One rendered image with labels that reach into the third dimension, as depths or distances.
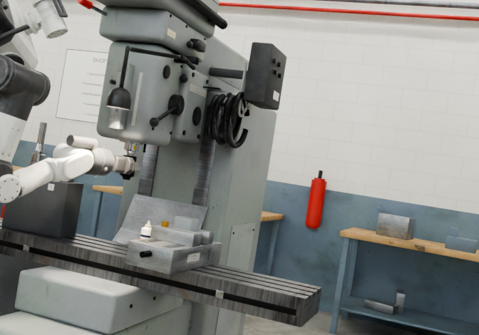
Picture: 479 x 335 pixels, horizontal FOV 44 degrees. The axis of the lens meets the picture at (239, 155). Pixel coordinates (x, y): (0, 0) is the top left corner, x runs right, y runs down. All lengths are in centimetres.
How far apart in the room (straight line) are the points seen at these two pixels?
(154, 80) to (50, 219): 59
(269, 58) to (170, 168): 61
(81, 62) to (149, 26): 548
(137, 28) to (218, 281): 82
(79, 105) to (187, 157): 503
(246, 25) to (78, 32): 212
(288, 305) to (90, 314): 57
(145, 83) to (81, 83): 542
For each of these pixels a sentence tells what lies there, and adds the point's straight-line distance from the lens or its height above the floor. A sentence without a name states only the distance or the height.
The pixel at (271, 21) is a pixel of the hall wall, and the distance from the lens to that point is 647.
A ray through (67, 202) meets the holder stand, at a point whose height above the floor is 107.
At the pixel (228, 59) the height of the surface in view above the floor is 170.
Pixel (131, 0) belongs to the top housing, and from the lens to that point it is 188.
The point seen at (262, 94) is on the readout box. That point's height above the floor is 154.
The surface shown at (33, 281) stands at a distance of 191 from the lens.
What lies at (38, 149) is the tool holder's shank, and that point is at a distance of 218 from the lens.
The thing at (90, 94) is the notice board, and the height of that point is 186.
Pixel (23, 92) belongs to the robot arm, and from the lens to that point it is 165.
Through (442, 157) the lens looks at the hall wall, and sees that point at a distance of 596.
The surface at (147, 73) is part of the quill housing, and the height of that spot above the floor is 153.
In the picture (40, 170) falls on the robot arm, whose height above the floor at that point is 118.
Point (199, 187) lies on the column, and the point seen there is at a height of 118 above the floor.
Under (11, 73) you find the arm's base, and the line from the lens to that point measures 161.
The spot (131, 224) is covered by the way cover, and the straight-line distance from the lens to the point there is 235.
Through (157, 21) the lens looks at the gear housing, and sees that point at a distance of 190.
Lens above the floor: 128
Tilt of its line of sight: 1 degrees up
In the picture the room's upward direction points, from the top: 9 degrees clockwise
